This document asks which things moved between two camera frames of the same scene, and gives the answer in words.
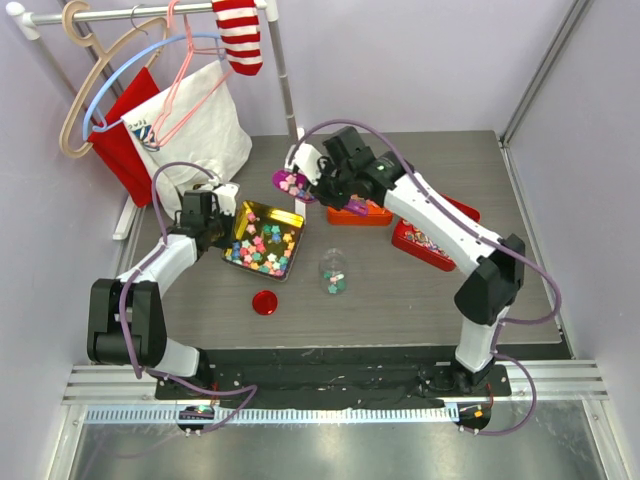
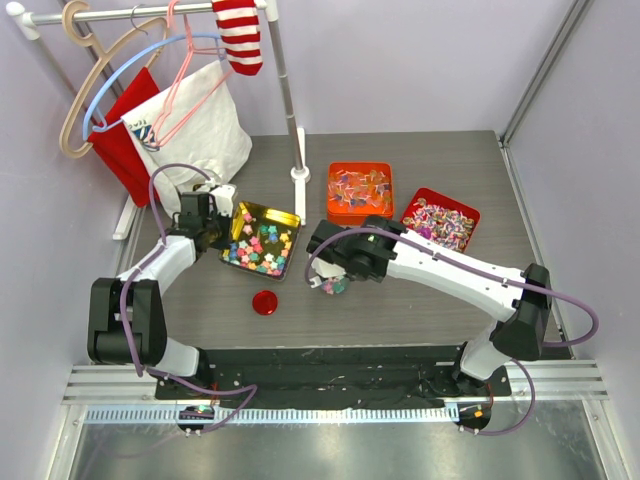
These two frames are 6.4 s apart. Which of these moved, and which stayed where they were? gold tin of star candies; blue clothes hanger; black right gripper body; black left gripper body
Moved: black right gripper body
Stayed: black left gripper body; gold tin of star candies; blue clothes hanger
